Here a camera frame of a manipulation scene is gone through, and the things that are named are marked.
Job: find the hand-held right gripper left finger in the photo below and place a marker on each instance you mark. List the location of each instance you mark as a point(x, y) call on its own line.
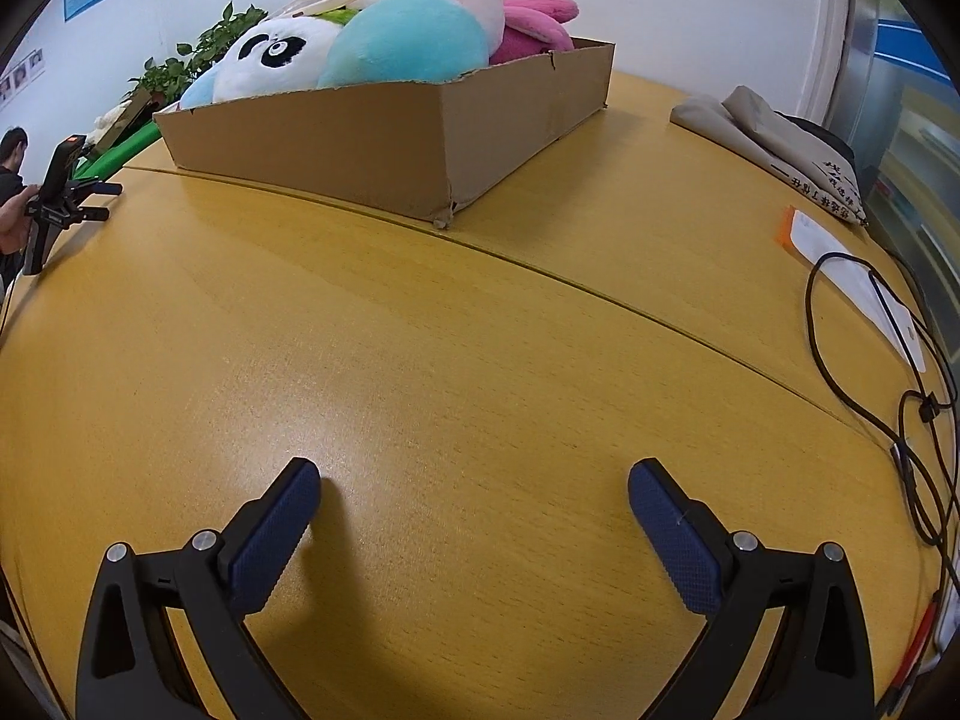
point(274, 532)

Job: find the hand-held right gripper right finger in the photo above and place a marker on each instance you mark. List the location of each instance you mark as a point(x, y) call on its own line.
point(675, 532)

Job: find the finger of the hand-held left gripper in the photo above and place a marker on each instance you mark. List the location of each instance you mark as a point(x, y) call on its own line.
point(97, 189)
point(94, 214)

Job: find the light blue plush toy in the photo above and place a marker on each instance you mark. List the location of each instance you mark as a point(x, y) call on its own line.
point(196, 90)

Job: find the white panda plush toy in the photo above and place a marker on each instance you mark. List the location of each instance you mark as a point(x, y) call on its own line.
point(255, 79)

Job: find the cardboard box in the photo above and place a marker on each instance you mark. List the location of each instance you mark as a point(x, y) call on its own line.
point(337, 142)

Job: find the teal and pink plush toy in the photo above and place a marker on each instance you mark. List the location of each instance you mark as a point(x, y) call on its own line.
point(405, 37)

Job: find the green planter box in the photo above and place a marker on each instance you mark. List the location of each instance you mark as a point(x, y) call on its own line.
point(124, 146)

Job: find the potted green plant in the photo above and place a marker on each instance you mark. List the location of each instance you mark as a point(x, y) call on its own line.
point(217, 37)

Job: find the red pen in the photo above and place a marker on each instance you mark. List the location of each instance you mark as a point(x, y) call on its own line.
point(919, 645)

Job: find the white paper sheet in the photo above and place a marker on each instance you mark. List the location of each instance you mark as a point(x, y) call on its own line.
point(847, 270)

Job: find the orange envelope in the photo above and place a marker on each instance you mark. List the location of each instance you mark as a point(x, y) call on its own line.
point(784, 229)

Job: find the beige tote bag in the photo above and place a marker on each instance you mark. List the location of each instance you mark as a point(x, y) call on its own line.
point(750, 127)

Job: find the glass door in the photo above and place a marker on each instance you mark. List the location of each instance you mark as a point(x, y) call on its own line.
point(907, 90)

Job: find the small wall photos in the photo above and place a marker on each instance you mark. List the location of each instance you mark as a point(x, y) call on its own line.
point(19, 75)

